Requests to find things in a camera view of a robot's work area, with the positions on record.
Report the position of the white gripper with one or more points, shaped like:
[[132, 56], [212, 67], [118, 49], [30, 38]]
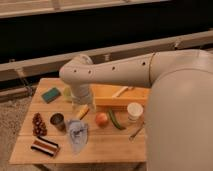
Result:
[[81, 94]]

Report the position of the green blue sponge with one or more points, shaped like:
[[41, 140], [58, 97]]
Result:
[[51, 95]]

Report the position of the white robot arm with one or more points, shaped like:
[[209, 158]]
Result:
[[179, 109]]

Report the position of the light green cup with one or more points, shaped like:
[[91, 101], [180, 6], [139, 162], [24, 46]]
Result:
[[67, 94]]

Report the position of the metal cup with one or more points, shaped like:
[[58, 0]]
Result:
[[57, 120]]

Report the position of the yellow corn cob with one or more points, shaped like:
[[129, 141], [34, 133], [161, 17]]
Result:
[[82, 112]]

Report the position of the yellow plastic bin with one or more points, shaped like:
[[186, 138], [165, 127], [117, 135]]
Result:
[[104, 95]]

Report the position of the green chili pepper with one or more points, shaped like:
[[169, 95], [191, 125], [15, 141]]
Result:
[[114, 120]]

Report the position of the white brush in bin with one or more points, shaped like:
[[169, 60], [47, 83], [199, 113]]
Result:
[[119, 92]]

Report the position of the brown pine cone toy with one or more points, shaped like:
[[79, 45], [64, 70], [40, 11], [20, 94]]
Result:
[[39, 126]]

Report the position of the white plastic jar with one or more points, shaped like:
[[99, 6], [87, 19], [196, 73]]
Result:
[[135, 110]]

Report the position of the metal fork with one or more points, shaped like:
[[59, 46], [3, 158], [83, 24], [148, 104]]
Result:
[[131, 138]]

